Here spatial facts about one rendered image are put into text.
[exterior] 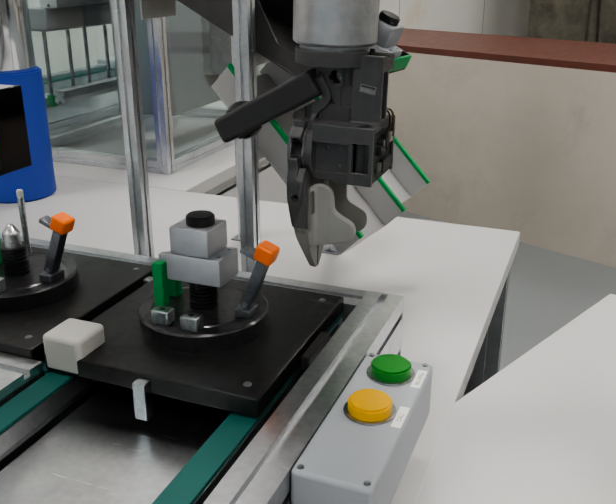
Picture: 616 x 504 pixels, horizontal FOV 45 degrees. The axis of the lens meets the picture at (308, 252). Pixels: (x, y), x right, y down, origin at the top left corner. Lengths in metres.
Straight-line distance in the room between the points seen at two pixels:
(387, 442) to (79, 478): 0.27
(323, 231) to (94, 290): 0.34
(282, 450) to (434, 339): 0.44
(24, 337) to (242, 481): 0.33
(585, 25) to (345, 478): 5.82
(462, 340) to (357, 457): 0.44
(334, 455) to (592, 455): 0.32
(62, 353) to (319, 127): 0.34
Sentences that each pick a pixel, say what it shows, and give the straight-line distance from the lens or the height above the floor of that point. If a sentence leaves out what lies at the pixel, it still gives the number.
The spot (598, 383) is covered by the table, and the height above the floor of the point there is 0.86.
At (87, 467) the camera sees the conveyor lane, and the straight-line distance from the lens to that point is 0.73.
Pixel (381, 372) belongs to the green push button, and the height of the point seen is 0.97.
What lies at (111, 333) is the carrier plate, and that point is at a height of 0.97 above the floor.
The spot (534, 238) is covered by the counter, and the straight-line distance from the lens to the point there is 3.93.
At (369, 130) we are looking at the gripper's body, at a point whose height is 1.20.
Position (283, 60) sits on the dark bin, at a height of 1.23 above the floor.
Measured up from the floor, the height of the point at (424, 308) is 0.86.
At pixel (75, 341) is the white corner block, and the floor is 0.99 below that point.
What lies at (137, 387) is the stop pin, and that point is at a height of 0.96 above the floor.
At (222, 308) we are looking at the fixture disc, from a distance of 0.81.
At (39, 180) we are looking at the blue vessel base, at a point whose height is 0.90.
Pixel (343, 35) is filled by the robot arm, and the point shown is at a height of 1.28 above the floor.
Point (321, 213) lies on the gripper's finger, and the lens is 0.70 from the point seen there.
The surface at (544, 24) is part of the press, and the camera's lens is 6.50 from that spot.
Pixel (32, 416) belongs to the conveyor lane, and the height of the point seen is 0.94.
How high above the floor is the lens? 1.34
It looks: 21 degrees down
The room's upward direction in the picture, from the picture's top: straight up
